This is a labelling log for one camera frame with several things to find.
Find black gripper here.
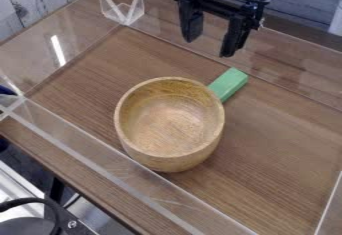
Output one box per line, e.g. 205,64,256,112
175,0,269,57

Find green rectangular block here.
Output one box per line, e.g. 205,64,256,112
208,68,248,103

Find brown wooden bowl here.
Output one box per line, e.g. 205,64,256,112
113,77,225,173

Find black table leg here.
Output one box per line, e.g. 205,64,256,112
49,178,65,203

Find clear acrylic tray enclosure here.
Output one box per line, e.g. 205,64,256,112
0,0,342,235

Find black metal bracket with screw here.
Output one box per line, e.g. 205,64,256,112
42,199,98,235

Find black cable loop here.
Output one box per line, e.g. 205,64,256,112
0,197,64,235

